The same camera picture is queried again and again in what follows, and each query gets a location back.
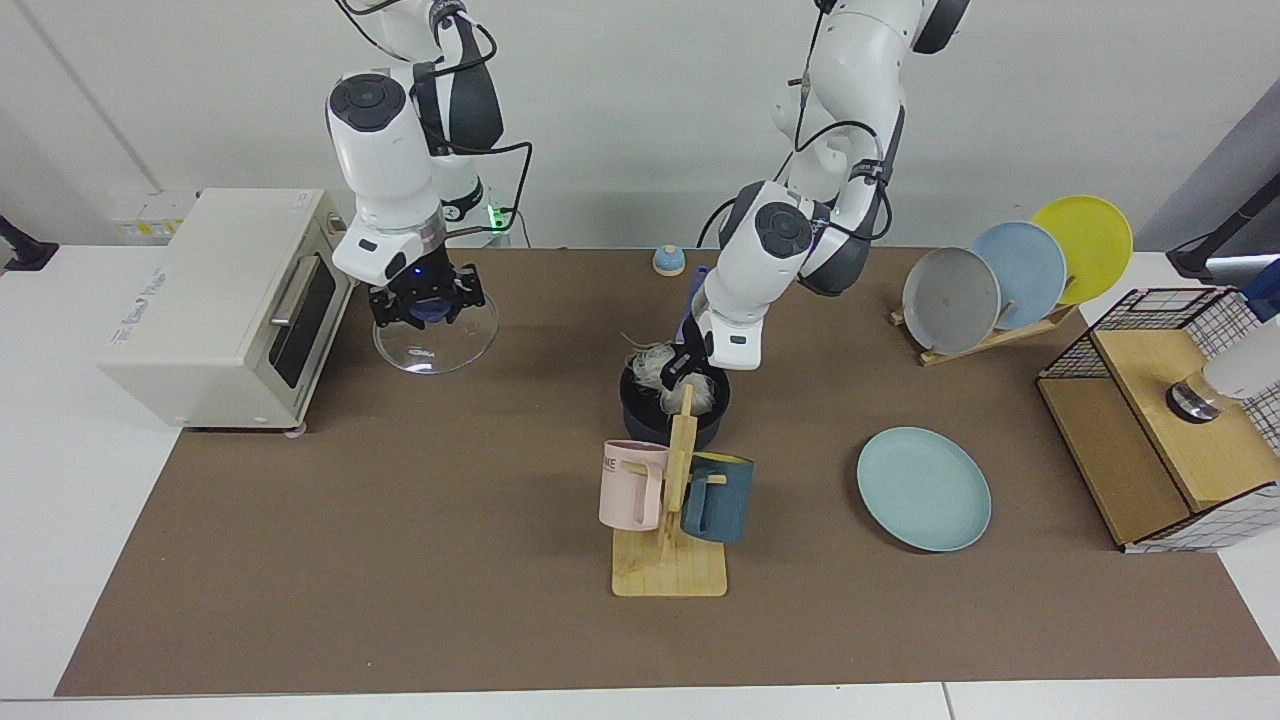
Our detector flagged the white vermicelli bundle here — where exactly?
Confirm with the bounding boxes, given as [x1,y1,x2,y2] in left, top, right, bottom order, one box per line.
[620,335,717,417]

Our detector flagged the glass lid with blue knob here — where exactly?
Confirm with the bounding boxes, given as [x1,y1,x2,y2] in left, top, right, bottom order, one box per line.
[373,290,499,376]

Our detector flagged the wooden plate rack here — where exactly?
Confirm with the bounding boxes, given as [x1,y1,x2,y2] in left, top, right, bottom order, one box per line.
[889,300,1081,368]

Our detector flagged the grey plate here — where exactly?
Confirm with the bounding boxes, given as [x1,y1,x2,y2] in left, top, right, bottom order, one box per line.
[901,247,1002,357]

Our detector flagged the pale green plate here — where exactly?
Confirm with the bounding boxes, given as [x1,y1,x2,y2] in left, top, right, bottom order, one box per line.
[856,427,993,553]

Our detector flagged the light blue plate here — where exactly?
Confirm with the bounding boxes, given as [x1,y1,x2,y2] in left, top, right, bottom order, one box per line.
[968,221,1069,331]

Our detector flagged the yellow plate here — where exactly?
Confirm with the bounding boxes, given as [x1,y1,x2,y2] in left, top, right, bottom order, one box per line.
[1030,194,1134,306]

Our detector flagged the pink cup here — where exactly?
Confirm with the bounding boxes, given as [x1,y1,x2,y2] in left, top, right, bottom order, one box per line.
[598,440,670,532]

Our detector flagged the dark teal cup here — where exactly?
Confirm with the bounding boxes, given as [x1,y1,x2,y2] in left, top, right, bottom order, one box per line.
[681,452,754,545]

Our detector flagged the wooden cup stand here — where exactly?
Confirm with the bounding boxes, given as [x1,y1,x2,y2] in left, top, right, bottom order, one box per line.
[611,385,729,599]

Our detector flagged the pale toaster oven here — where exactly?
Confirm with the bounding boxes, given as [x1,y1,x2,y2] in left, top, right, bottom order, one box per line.
[97,188,363,438]

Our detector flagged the brown table cloth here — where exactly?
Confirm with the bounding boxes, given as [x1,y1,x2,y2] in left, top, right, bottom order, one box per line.
[55,247,1280,698]

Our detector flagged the white box with yellow label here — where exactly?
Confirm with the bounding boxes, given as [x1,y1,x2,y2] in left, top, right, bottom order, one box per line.
[108,188,201,243]

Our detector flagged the black angled stand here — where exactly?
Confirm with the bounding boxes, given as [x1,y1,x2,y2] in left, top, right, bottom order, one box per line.
[1165,175,1280,284]

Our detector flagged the white cylinder with silver end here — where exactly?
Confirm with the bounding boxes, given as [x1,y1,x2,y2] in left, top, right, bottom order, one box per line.
[1165,340,1280,423]

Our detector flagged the black pot with blue handle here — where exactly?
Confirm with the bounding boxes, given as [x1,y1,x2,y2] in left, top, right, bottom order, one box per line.
[620,265,731,453]

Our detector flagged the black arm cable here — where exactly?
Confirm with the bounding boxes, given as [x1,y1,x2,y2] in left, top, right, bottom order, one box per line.
[335,0,534,233]
[700,0,906,251]

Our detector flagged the black clamp mount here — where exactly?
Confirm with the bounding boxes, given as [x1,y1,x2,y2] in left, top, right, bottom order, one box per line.
[0,215,59,273]

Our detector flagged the wire basket with wooden floor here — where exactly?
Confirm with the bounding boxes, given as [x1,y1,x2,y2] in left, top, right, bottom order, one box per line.
[1036,287,1280,554]

